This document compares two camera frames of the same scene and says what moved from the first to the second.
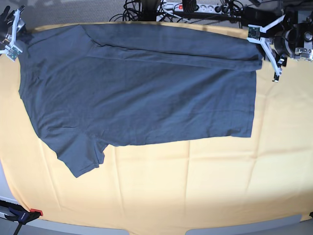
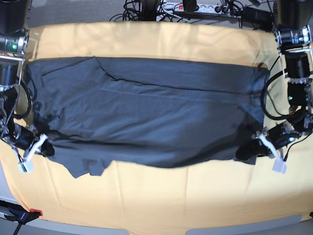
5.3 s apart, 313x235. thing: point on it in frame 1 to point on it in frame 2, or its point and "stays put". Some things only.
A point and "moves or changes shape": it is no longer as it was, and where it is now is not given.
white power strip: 212,8 stays put
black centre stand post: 149,10 stays put
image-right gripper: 283,42 to 251,148
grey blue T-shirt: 91,86 moves or changes shape
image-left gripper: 15,31 to 22,138
